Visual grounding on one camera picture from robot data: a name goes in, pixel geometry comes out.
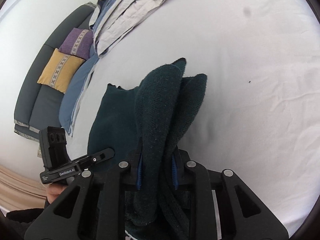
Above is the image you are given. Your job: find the dark green sweater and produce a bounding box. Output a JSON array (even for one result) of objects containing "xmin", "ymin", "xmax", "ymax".
[{"xmin": 87, "ymin": 57, "xmax": 208, "ymax": 240}]

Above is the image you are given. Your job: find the blue quilt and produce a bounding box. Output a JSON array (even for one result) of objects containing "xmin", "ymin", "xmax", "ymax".
[{"xmin": 59, "ymin": 47, "xmax": 100, "ymax": 138}]

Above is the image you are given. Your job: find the white bed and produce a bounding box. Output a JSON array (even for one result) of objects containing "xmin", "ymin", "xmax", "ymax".
[{"xmin": 62, "ymin": 0, "xmax": 318, "ymax": 240}]

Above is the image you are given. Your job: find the crumpled beige pillow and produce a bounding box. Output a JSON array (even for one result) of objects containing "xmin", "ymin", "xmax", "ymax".
[{"xmin": 93, "ymin": 0, "xmax": 174, "ymax": 58}]

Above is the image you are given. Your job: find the purple cushion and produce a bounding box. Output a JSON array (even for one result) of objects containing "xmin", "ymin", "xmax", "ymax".
[{"xmin": 59, "ymin": 28, "xmax": 94, "ymax": 60}]

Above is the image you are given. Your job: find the dark grey sofa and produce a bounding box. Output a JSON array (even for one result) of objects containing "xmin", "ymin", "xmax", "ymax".
[{"xmin": 14, "ymin": 2, "xmax": 98, "ymax": 142}]

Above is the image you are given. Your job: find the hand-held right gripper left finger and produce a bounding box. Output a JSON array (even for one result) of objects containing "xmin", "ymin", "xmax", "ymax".
[{"xmin": 25, "ymin": 140, "xmax": 143, "ymax": 240}]

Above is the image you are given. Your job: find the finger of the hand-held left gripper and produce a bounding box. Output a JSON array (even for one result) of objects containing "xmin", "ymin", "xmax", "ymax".
[{"xmin": 82, "ymin": 148, "xmax": 115, "ymax": 166}]

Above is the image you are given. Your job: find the yellow cushion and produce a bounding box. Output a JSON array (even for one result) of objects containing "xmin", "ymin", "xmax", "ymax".
[{"xmin": 37, "ymin": 48, "xmax": 87, "ymax": 94}]

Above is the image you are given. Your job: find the person's left hand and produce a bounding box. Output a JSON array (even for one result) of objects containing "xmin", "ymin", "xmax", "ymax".
[{"xmin": 46, "ymin": 177, "xmax": 75, "ymax": 204}]

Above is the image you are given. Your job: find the beige curtain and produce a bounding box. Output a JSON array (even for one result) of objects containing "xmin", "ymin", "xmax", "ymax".
[{"xmin": 0, "ymin": 164, "xmax": 48, "ymax": 212}]

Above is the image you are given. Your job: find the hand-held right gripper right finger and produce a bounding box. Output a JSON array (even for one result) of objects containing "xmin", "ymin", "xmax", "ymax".
[{"xmin": 171, "ymin": 150, "xmax": 289, "ymax": 240}]

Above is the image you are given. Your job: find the person's left forearm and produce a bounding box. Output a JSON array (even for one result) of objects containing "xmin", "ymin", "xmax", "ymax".
[{"xmin": 5, "ymin": 199, "xmax": 50, "ymax": 240}]

